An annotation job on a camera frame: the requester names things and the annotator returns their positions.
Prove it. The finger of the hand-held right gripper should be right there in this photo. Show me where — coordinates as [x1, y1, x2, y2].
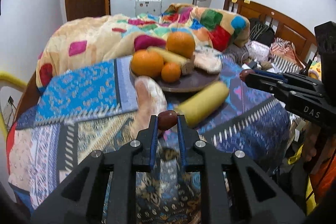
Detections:
[245, 74, 290, 102]
[252, 69, 292, 83]

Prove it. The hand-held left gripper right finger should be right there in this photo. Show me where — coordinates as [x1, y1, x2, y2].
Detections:
[176, 115, 306, 224]

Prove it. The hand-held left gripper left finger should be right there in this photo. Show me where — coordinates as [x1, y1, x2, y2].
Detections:
[30, 114, 160, 224]

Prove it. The red date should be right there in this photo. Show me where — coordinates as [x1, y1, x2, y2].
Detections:
[239, 69, 256, 81]
[158, 111, 177, 131]

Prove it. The pink sweet potato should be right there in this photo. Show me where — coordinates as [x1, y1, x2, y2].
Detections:
[134, 76, 168, 135]

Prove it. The long yellow corn cob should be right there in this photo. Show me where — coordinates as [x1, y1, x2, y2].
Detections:
[175, 81, 230, 128]

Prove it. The purple plate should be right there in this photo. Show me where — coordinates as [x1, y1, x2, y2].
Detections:
[129, 56, 221, 93]

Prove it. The small orange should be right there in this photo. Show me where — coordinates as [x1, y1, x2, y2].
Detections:
[161, 62, 182, 83]

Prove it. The yellow corn cob tan end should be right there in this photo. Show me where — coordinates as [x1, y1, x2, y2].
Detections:
[147, 47, 196, 75]

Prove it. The large orange with sticker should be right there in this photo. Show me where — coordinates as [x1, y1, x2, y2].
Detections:
[166, 31, 196, 59]

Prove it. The person's right hand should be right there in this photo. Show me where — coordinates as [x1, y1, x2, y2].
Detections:
[302, 130, 320, 163]

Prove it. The white pink patterned bag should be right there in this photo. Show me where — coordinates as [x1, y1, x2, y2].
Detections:
[248, 40, 271, 60]

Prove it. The pink striped cloth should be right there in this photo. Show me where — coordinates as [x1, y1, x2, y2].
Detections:
[270, 39, 297, 56]

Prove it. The yellow plush toy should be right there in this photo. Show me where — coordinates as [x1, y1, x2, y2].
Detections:
[307, 61, 322, 78]

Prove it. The grey fluffy cloth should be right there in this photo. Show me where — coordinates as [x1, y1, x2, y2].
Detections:
[226, 44, 250, 62]

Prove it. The blue patterned cloth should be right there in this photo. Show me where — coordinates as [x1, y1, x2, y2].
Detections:
[7, 53, 292, 224]

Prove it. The black backpack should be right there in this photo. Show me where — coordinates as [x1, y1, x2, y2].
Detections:
[248, 17, 275, 46]

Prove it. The wooden bed headboard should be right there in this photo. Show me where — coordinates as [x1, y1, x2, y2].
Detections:
[223, 0, 319, 67]

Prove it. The colourful patchwork blanket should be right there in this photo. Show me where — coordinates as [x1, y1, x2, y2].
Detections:
[36, 3, 251, 88]

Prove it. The white box appliance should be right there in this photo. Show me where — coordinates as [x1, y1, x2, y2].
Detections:
[135, 0, 162, 16]

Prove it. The yellow foam tube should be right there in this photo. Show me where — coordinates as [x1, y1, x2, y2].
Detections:
[0, 70, 28, 140]

